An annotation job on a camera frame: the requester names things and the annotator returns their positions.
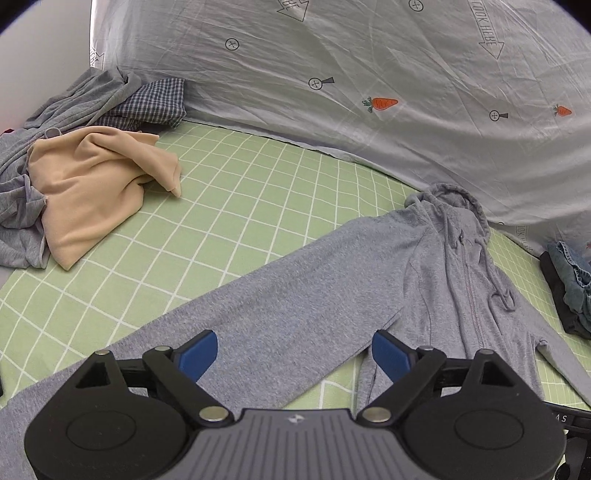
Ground grey printed quilt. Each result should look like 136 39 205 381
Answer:
90 0 591 260

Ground blue checked shirt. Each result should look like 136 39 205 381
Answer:
95 78 188 133

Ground crumpled grey garment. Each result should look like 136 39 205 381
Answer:
0 68 145 269

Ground green checked bed sheet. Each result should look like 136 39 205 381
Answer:
0 119 591 416

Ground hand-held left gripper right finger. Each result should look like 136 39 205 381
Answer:
361 329 520 424

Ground beige cloth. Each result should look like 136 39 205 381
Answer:
27 126 182 271

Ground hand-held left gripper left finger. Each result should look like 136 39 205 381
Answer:
74 329 231 424

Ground black folded cloth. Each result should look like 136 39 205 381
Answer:
539 251 591 341

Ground grey zip hoodie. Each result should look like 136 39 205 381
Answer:
0 183 591 462

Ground blue denim jeans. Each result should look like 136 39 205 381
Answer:
547 240 591 326

